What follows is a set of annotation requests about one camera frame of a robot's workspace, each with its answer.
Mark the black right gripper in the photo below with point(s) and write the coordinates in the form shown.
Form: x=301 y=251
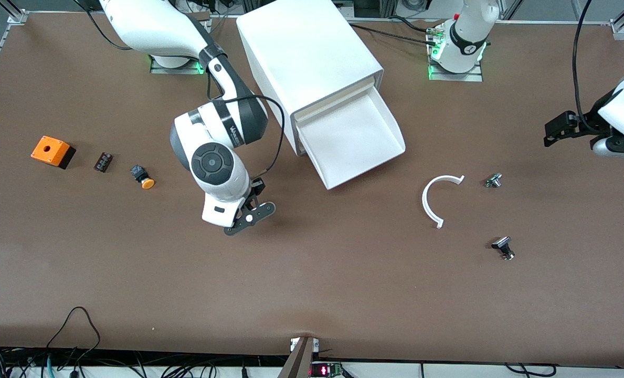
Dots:
x=257 y=185

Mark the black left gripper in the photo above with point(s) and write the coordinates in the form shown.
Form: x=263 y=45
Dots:
x=588 y=126

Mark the white plastic drawer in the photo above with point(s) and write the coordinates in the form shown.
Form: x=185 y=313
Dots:
x=338 y=100
x=353 y=136

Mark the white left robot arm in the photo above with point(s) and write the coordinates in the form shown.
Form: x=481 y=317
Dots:
x=466 y=37

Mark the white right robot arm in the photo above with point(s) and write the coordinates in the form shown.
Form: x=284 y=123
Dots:
x=212 y=163

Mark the orange push button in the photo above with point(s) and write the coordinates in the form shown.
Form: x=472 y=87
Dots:
x=146 y=182

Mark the black flat-head push button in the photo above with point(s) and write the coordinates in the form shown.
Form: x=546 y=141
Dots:
x=501 y=243

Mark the white drawer cabinet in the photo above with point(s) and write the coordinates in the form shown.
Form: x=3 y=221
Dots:
x=301 y=52

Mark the small silver metal fitting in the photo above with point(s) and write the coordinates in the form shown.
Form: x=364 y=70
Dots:
x=493 y=180

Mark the small dark terminal block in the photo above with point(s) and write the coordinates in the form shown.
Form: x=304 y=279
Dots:
x=104 y=161

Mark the brown wooden brace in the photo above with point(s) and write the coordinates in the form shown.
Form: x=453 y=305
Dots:
x=298 y=362

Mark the circuit board with red light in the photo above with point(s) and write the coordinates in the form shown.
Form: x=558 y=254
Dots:
x=325 y=370

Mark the orange box with hole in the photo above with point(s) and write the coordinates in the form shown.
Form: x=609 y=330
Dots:
x=49 y=149

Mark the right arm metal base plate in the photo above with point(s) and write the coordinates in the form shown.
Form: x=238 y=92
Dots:
x=178 y=65

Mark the small white mount bracket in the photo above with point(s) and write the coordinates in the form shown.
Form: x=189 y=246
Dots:
x=293 y=344

